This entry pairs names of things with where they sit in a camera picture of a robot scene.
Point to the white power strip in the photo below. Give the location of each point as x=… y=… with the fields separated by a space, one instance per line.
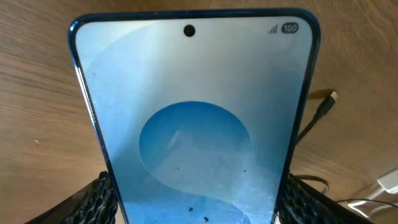
x=389 y=182

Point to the blue Galaxy smartphone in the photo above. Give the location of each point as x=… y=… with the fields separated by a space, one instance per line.
x=197 y=112

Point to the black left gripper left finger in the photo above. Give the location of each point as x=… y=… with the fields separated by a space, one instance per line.
x=96 y=203

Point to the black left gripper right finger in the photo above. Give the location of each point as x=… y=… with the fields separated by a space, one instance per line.
x=302 y=204

